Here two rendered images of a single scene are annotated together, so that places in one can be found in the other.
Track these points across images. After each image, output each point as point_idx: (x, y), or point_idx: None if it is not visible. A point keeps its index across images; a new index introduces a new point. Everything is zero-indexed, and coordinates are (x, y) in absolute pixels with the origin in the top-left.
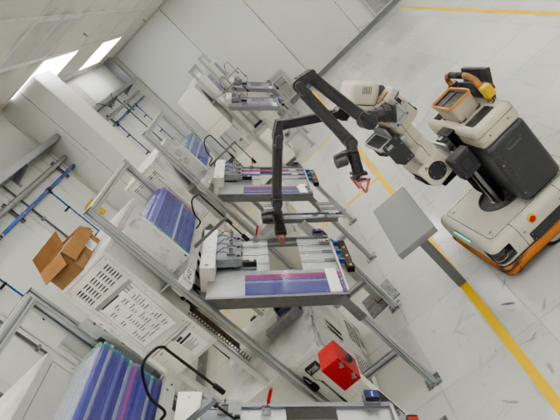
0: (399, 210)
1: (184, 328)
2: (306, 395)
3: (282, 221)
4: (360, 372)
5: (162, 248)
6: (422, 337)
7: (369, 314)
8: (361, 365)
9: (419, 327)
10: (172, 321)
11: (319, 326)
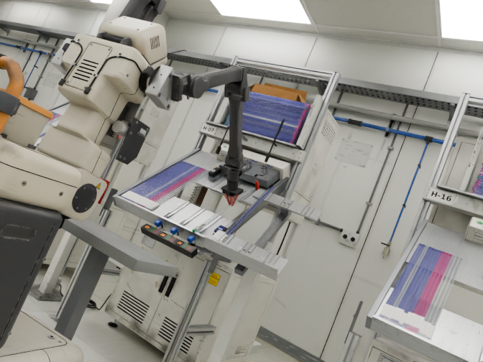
0: (116, 241)
1: None
2: None
3: (227, 179)
4: (116, 269)
5: (227, 109)
6: (88, 350)
7: None
8: (136, 304)
9: (97, 360)
10: None
11: (164, 249)
